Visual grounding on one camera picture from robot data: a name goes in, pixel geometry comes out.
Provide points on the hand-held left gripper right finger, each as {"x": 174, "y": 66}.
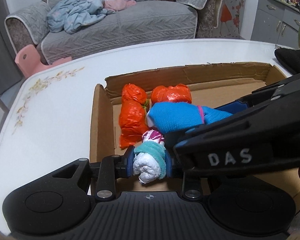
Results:
{"x": 169, "y": 166}

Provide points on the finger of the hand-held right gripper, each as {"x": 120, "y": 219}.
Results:
{"x": 187, "y": 145}
{"x": 237, "y": 107}

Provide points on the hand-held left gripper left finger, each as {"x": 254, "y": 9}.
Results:
{"x": 130, "y": 166}

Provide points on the white bundle with teal band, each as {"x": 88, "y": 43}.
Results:
{"x": 150, "y": 165}

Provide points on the blue sock bundle pink band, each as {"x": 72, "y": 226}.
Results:
{"x": 175, "y": 117}

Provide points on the brown cardboard box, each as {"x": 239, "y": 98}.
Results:
{"x": 185, "y": 78}

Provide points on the orange plastic bag bundle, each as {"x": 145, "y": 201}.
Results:
{"x": 131, "y": 122}
{"x": 133, "y": 93}
{"x": 170, "y": 93}

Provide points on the black cloth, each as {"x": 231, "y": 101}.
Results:
{"x": 292, "y": 60}

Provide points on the floral folding screen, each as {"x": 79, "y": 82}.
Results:
{"x": 236, "y": 7}

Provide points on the grey cabinet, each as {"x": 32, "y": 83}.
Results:
{"x": 272, "y": 12}

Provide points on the grey quilted sofa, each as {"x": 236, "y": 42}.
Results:
{"x": 140, "y": 27}

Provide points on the pink plastic stool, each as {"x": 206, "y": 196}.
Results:
{"x": 30, "y": 60}

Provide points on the pink cloth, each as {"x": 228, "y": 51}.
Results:
{"x": 120, "y": 3}

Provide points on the light blue blanket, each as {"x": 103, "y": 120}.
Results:
{"x": 75, "y": 10}

